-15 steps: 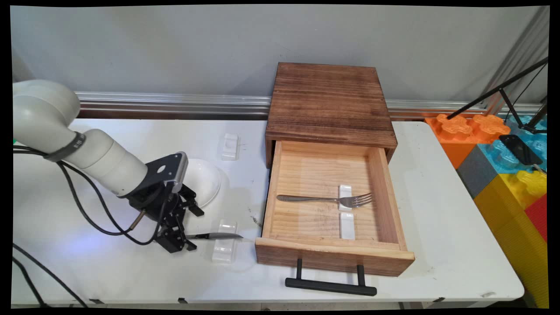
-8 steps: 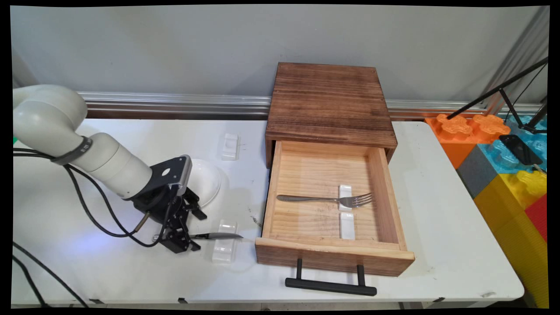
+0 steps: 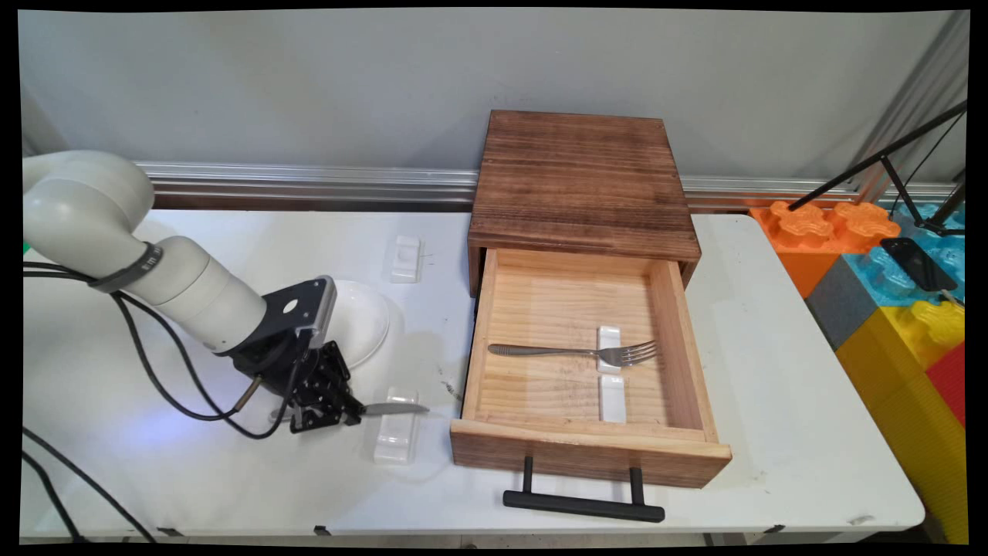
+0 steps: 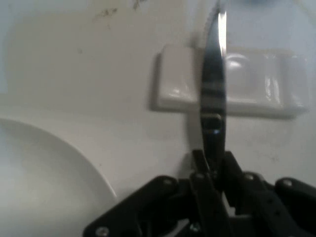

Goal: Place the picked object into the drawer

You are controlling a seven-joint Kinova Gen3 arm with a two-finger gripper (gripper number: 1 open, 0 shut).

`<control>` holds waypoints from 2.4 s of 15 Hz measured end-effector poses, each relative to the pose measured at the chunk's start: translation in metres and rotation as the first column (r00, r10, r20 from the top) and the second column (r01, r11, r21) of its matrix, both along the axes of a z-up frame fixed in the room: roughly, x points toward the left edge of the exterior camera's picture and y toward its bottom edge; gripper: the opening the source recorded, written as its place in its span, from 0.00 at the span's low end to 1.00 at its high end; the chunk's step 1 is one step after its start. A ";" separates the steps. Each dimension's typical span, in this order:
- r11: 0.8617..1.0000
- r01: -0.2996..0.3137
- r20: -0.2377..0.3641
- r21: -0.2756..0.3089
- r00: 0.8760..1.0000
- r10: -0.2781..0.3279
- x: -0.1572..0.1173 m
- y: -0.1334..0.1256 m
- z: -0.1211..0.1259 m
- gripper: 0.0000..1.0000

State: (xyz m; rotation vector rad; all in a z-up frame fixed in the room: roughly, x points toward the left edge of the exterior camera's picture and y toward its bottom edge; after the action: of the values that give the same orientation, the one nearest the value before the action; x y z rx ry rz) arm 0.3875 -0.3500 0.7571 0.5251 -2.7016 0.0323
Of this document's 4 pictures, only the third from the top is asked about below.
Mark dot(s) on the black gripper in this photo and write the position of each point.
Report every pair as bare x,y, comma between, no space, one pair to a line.
274,363

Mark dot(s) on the steel table knife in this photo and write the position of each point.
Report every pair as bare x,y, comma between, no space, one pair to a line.
394,408

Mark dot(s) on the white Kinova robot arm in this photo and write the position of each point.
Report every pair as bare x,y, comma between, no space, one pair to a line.
85,201

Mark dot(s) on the white round plate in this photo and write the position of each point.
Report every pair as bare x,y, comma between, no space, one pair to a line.
363,324

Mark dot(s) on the white ceramic cutlery rest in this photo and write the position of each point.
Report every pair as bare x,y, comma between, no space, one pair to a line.
614,401
395,444
610,333
405,259

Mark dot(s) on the steel fork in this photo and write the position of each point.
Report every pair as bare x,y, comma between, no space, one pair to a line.
540,350

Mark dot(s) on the light wooden drawer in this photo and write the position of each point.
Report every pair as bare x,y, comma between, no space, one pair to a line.
540,309

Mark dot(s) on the dark wooden drawer cabinet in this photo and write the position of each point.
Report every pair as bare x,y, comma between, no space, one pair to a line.
579,177

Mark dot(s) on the orange toy block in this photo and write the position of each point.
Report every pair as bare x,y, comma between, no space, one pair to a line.
803,262

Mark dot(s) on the grey toy block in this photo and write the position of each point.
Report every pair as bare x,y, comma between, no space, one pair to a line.
841,305

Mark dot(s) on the black tripod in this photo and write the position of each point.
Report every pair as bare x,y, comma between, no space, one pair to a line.
849,175

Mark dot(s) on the blue toy block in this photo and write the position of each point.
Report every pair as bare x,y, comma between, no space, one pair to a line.
888,282

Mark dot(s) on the black smartphone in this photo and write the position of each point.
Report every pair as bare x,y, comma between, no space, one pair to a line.
918,265

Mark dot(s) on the red toy block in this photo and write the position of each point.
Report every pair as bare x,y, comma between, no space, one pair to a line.
951,382

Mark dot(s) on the grey curtain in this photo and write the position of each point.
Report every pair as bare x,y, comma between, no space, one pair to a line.
934,77

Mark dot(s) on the aluminium rail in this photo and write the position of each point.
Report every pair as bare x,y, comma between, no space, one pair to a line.
309,181

